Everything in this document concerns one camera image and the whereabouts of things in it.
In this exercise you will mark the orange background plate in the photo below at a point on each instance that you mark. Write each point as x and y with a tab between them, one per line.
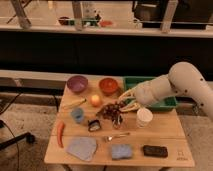
106	23

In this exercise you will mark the blue plastic cup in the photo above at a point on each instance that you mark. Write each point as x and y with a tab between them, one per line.
77	114

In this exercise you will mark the metal spoon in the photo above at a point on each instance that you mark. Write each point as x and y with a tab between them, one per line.
110	138

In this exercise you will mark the dark red background bowl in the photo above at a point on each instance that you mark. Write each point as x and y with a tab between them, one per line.
64	20

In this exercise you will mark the small black metal tin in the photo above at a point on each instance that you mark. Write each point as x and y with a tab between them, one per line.
94	125

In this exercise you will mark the black sponge block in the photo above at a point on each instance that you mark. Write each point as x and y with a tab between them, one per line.
155	151

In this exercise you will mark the orange bowl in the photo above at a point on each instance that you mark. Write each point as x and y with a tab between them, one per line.
108	85

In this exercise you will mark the red chili pepper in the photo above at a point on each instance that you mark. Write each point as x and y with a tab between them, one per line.
60	128

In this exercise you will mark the blue folded cloth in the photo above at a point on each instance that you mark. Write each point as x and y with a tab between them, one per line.
82	147

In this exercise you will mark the white paper cup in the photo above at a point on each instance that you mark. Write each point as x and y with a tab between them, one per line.
144	117

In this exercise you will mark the dark red grape bunch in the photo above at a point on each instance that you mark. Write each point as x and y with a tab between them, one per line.
111	111

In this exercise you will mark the orange round fruit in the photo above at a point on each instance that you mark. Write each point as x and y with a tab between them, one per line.
95	100

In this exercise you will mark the green plastic tray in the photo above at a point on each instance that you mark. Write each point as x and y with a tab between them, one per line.
164	105

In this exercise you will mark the yellow banana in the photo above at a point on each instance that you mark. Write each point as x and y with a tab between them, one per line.
74	103

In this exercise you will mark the blue sponge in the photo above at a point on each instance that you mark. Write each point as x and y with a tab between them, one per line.
121	151

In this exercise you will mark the purple bowl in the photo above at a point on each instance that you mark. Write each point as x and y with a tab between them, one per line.
77	83

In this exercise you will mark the wooden table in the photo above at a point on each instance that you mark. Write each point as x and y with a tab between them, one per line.
164	130

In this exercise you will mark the black chair base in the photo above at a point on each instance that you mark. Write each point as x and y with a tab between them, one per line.
30	138

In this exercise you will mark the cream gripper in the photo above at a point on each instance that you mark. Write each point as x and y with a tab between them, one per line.
142	95

